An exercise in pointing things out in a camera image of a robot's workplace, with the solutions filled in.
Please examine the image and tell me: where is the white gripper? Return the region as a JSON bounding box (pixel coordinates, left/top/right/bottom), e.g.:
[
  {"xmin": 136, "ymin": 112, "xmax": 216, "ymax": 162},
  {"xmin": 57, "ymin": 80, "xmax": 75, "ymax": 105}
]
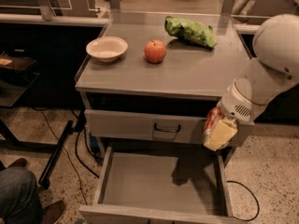
[{"xmin": 203, "ymin": 84, "xmax": 268, "ymax": 152}]

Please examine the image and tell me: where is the red coke can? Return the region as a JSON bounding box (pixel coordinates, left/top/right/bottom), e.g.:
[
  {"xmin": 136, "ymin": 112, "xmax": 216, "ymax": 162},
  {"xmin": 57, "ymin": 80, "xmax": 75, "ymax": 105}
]
[{"xmin": 203, "ymin": 106, "xmax": 224, "ymax": 143}]

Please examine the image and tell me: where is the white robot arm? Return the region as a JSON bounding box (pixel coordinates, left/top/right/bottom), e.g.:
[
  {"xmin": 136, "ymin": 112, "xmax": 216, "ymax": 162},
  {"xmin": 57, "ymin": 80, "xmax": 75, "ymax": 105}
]
[{"xmin": 203, "ymin": 14, "xmax": 299, "ymax": 151}]

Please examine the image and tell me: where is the grey drawer cabinet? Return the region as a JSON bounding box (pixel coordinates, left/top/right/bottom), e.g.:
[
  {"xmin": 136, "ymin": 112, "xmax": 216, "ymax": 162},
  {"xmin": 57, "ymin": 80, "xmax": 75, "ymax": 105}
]
[{"xmin": 74, "ymin": 10, "xmax": 260, "ymax": 224}]

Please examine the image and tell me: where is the open middle drawer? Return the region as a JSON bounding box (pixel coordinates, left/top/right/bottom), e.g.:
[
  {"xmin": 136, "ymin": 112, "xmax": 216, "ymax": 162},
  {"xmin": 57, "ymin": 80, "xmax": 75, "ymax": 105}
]
[{"xmin": 79, "ymin": 147, "xmax": 242, "ymax": 224}]

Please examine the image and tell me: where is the red apple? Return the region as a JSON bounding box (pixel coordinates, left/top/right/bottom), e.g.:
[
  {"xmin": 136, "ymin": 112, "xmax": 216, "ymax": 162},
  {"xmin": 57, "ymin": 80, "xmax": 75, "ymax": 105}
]
[{"xmin": 144, "ymin": 40, "xmax": 166, "ymax": 63}]

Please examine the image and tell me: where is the green chip bag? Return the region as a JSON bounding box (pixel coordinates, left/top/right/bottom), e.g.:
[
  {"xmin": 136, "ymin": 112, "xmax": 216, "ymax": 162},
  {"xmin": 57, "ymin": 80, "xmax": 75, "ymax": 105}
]
[{"xmin": 164, "ymin": 16, "xmax": 217, "ymax": 49}]

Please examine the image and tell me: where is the white bowl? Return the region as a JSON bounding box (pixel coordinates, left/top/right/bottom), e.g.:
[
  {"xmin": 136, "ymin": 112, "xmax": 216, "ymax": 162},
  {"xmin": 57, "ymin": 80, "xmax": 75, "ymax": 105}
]
[{"xmin": 86, "ymin": 36, "xmax": 128, "ymax": 63}]

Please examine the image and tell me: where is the black metal stand leg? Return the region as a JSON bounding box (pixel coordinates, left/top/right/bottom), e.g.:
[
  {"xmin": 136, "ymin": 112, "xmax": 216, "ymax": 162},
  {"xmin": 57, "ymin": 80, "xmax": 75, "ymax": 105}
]
[{"xmin": 38, "ymin": 120, "xmax": 73, "ymax": 189}]

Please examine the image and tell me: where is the brown shoe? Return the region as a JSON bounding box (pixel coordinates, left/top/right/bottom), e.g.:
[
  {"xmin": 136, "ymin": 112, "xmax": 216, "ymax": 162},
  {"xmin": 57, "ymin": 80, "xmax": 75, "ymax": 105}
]
[{"xmin": 40, "ymin": 201, "xmax": 65, "ymax": 224}]

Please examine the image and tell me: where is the dark side table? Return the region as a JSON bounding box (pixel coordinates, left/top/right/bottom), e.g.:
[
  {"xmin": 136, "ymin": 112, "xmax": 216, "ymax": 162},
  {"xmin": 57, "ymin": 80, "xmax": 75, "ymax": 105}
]
[{"xmin": 0, "ymin": 51, "xmax": 39, "ymax": 107}]

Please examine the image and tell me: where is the person's leg in jeans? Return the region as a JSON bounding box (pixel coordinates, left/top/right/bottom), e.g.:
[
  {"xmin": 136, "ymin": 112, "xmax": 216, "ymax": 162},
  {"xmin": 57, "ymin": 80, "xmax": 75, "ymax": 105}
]
[{"xmin": 0, "ymin": 167, "xmax": 42, "ymax": 224}]

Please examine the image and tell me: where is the black floor cable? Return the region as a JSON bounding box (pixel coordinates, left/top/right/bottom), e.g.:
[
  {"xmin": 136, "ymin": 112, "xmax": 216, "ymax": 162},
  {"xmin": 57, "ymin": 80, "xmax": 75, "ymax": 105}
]
[{"xmin": 226, "ymin": 180, "xmax": 261, "ymax": 222}]

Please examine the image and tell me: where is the black drawer handle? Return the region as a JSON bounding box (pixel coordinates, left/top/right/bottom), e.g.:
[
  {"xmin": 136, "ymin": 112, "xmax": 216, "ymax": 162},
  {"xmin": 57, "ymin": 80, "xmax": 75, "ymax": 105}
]
[{"xmin": 153, "ymin": 123, "xmax": 181, "ymax": 133}]

